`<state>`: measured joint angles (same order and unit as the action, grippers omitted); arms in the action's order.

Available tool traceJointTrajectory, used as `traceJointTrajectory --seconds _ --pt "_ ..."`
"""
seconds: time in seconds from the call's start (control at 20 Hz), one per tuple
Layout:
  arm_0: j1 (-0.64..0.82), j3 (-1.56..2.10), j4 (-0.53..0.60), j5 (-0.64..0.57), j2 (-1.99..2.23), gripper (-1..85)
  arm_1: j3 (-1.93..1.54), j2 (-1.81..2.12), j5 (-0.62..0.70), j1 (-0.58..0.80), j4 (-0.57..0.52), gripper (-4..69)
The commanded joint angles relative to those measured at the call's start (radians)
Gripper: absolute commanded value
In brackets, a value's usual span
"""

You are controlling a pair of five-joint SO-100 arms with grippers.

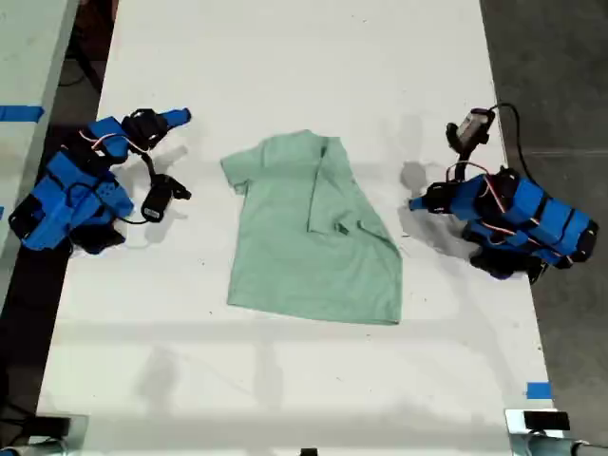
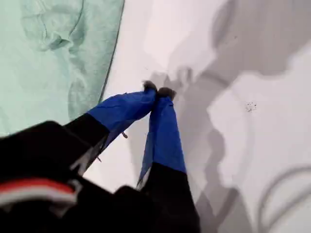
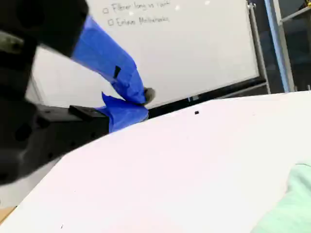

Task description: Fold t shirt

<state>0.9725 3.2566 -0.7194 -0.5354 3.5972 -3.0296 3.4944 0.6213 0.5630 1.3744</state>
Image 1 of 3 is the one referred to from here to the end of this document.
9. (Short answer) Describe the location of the pale green t-shirt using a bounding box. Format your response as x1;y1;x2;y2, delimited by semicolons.
219;128;405;327

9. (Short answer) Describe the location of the pale side table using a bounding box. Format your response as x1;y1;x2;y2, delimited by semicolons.
0;0;80;291

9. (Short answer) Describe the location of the long blue tape strip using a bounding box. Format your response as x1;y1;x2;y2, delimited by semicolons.
0;104;46;124

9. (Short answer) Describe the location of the square blue tape piece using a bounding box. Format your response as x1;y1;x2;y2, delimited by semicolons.
525;381;554;401

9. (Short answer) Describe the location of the small black box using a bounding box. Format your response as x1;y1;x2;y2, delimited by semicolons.
33;414;73;437
522;411;571;431

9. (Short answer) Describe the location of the black camera cable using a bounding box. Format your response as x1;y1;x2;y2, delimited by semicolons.
487;103;529;171
113;147;157;225

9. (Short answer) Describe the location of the black camera box with label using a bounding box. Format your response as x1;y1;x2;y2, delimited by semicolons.
141;173;193;223

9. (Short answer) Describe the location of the black and silver camera box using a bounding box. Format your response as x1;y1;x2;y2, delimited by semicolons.
446;107;496;157

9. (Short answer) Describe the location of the thin black floor cable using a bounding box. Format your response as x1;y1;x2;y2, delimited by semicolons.
57;45;105;94

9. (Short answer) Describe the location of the metal table bracket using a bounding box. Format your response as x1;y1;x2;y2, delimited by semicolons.
503;408;608;456
0;413;91;456

